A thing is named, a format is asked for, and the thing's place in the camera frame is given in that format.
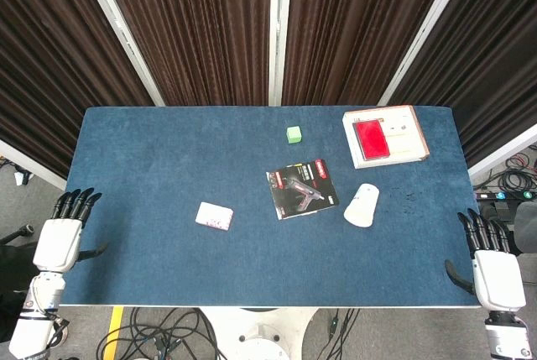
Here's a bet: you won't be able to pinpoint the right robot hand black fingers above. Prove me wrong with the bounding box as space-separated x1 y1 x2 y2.
444 207 528 313

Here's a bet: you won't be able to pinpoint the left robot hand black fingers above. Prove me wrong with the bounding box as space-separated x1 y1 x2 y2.
32 187 108 274

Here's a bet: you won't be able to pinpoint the red patterned playing card pile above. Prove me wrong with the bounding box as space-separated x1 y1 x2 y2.
195 201 234 232

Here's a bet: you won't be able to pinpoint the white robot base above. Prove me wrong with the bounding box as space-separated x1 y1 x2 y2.
200 307 320 360

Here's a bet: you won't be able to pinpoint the black chair caster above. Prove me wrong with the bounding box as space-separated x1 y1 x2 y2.
0 223 34 248

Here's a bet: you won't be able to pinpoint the grey office chair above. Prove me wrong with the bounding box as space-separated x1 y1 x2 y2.
514 200 537 285

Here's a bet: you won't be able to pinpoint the black power strip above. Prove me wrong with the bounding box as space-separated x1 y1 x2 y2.
472 190 537 202

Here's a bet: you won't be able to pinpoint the yellow floor tape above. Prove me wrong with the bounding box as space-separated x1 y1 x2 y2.
102 307 126 360

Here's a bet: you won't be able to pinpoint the blue table cloth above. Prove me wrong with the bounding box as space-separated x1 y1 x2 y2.
58 105 482 309

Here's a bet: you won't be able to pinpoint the white paper cup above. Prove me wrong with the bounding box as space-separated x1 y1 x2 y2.
343 183 380 229

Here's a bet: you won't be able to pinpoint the white cardboard box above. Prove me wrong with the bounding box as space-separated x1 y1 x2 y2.
342 104 430 170

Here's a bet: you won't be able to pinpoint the dark brown curtain panel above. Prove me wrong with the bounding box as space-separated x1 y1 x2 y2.
0 0 156 180
95 0 273 107
388 0 537 168
281 0 457 107

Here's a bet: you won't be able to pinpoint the red phone case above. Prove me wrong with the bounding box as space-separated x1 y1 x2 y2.
352 118 392 163

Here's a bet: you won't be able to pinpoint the black glue gun booklet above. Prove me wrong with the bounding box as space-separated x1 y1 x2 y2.
265 159 340 222

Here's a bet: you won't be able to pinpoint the green cube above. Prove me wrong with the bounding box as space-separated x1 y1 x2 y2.
285 125 305 145

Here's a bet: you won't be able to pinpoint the white frame rail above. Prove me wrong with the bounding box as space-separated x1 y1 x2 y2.
467 123 537 180
0 139 67 191

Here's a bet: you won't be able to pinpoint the black floor cable coil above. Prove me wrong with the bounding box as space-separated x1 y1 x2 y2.
473 153 537 193

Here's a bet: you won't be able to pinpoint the black cable tangle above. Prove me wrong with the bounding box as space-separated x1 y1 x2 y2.
96 307 227 360

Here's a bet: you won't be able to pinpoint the black cable with plug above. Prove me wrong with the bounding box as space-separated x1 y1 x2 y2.
318 308 362 360

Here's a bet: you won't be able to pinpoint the white frame post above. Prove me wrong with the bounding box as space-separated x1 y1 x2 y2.
377 0 479 107
268 0 294 107
74 0 166 107

